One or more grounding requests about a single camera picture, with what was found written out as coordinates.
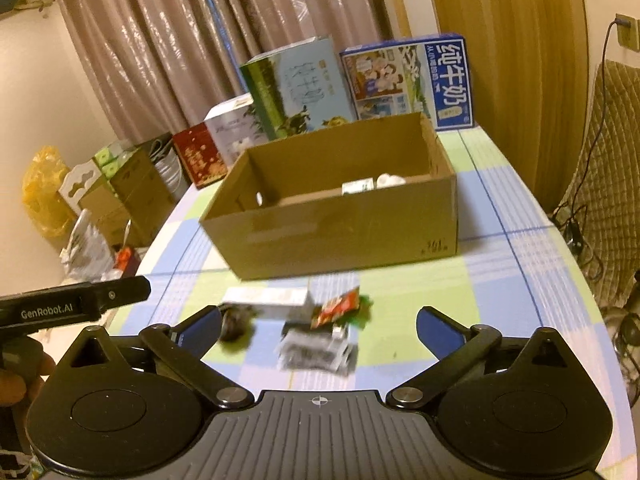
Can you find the dark fabric scrunchie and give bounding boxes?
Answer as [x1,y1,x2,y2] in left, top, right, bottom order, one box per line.
[219,307,255,342]

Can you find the white long carton box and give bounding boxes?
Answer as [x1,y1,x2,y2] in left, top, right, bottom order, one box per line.
[221,286,316,322]

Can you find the clear black sachet pack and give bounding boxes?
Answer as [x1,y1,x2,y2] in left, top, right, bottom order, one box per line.
[277,330,356,375]

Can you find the left hand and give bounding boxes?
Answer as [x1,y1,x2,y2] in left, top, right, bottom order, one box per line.
[0,353,55,408]

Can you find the yellow plastic bag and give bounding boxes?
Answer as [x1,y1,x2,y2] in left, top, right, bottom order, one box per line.
[22,145,78,252]

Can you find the green snack packet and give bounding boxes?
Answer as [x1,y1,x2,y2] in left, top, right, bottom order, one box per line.
[348,295,373,330]

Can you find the checkered tablecloth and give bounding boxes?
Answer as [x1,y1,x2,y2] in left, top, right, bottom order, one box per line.
[151,128,637,479]

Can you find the brown cardboard carton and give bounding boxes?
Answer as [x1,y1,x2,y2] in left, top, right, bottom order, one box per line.
[79,150,176,247]

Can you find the red snack packet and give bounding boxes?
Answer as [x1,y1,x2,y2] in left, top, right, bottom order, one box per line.
[310,287,360,330]

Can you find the green tissue packs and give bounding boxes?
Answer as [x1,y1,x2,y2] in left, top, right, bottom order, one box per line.
[92,141,137,180]

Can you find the open cardboard box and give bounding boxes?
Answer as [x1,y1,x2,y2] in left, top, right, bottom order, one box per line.
[200,113,459,281]

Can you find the white round item in box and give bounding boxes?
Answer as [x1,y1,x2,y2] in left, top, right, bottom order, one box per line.
[375,174,406,188]

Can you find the red gift box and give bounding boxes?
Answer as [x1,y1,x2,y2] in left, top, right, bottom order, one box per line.
[172,122,228,188]

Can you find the small white box in box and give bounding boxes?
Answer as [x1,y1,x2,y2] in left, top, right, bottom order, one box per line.
[342,178,375,195]

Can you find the quilted beige chair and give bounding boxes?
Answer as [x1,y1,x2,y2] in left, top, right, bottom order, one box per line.
[551,61,639,308]

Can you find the white humidifier box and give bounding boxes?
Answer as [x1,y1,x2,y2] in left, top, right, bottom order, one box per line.
[204,93,269,169]

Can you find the blue white milk carton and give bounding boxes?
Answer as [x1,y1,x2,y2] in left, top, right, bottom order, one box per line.
[340,34,475,131]

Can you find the beige curtain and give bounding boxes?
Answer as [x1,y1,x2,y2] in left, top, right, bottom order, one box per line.
[58,0,392,143]

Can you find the green blue milk carton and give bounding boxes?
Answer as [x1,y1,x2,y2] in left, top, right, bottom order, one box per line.
[241,36,357,140]

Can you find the wooden door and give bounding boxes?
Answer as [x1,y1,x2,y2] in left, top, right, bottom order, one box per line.
[433,0,589,210]

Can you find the black power cable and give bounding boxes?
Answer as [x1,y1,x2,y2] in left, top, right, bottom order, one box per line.
[549,16,633,281]

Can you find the wall socket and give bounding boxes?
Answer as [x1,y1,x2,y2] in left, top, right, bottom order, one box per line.
[615,13,640,52]

